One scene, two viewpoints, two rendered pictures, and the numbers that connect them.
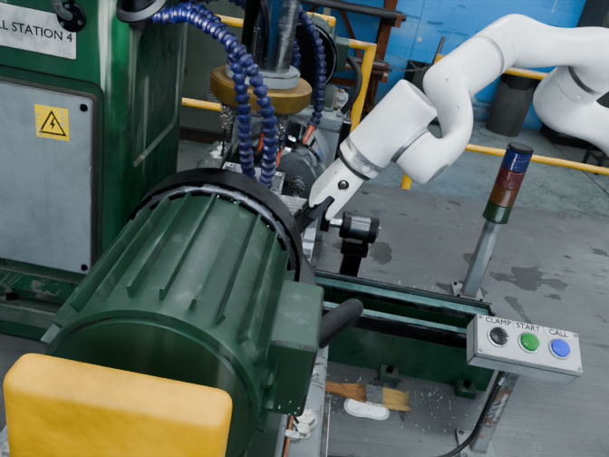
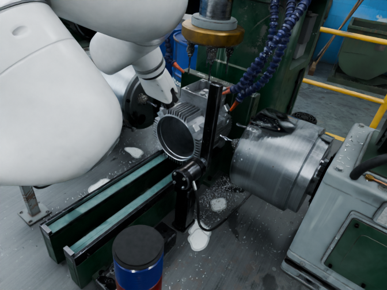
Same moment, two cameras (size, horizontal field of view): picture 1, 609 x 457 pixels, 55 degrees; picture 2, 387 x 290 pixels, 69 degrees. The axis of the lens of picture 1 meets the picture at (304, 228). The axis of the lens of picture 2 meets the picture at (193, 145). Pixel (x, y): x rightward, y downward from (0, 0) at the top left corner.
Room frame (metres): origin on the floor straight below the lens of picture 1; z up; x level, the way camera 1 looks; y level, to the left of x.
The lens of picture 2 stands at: (1.49, -0.59, 1.51)
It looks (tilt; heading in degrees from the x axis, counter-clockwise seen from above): 35 degrees down; 124
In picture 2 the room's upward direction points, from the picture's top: 7 degrees clockwise
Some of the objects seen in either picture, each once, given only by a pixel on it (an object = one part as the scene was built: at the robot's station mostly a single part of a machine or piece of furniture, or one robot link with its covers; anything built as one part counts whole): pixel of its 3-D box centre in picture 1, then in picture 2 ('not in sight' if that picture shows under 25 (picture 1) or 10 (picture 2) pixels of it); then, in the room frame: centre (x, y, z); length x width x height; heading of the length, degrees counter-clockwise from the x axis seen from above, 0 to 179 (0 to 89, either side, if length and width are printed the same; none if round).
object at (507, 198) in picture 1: (504, 193); not in sight; (1.34, -0.45, 1.10); 0.06 x 0.06 x 0.04
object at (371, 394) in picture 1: (359, 393); not in sight; (0.88, -0.17, 0.80); 0.21 x 0.05 x 0.01; 90
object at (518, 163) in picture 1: (517, 158); (139, 259); (1.34, -0.45, 1.19); 0.06 x 0.06 x 0.04
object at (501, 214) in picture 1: (497, 209); not in sight; (1.34, -0.45, 1.05); 0.06 x 0.06 x 0.04
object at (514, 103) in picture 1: (511, 102); not in sight; (6.01, -1.79, 0.30); 0.39 x 0.39 x 0.60
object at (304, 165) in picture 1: (281, 167); (288, 163); (1.37, 0.09, 1.04); 0.41 x 0.25 x 0.25; 0
